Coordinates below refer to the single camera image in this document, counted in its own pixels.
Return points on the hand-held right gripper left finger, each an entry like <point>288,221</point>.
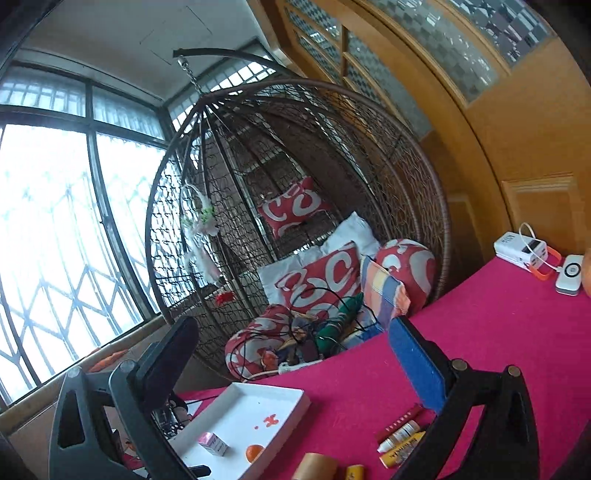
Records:
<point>168,360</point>

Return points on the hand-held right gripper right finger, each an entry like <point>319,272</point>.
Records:
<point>415,364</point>

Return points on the white cardboard tray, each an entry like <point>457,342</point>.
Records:
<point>240,415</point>

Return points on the phone on paw stand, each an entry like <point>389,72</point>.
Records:
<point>173,417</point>

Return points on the red packet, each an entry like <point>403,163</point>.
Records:
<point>399,422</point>

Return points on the orange cloth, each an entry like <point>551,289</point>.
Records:
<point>108,360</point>

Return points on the white tube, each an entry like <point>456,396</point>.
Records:
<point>401,434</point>

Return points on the magenta tablecloth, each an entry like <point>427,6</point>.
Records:
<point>485,332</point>

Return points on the plaid cloth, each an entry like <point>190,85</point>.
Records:
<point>383,290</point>

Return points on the red flower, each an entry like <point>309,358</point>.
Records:
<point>225,298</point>

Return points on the yellow tube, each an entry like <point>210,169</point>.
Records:
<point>401,452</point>

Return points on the red white seat cushion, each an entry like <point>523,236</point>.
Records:
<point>256,337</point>

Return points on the small pink white box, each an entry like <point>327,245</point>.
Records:
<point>213,444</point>

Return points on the round red white cushion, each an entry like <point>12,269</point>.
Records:
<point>406,267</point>

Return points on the dark power adapter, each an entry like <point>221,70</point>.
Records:
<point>308,351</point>

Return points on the small yellow item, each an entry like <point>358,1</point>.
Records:
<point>355,473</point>

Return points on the mandarin orange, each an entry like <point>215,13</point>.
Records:
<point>255,453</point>

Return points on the square red white cushion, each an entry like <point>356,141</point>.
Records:
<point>323,277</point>

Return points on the white dreamcatcher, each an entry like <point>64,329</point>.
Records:
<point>203,226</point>

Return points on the brown cardboard cylinder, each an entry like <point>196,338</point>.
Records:
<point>316,468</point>

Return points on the white power bank dark face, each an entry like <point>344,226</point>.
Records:
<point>538,253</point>

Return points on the orange round object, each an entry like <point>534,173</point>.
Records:
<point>587,277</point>

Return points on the small red white pillow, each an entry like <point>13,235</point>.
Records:
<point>291,207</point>

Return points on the wicker hanging egg chair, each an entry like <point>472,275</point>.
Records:
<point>369,152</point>

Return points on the metal framed window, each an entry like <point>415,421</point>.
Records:
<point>46,116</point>

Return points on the wooden door with glass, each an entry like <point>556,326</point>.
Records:
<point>531,115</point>

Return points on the dark chair stand pole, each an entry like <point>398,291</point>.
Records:
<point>221,51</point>

